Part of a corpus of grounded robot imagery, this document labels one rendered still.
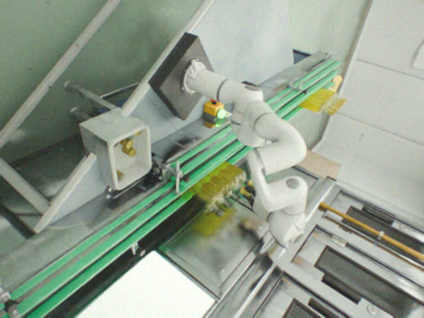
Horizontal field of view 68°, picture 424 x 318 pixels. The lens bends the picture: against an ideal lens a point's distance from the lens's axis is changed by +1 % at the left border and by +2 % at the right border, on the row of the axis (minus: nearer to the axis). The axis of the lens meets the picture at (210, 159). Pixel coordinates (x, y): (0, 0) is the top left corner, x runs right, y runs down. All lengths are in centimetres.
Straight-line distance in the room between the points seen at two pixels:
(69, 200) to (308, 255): 98
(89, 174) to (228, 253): 62
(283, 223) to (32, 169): 128
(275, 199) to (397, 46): 612
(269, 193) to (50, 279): 71
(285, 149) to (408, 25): 601
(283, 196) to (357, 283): 65
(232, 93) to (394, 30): 587
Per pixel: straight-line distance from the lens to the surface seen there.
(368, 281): 150
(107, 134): 111
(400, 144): 747
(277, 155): 90
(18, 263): 117
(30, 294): 112
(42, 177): 177
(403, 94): 709
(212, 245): 133
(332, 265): 147
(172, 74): 119
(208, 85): 119
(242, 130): 106
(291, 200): 94
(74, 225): 120
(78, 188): 121
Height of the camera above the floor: 157
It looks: 27 degrees down
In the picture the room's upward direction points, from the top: 119 degrees clockwise
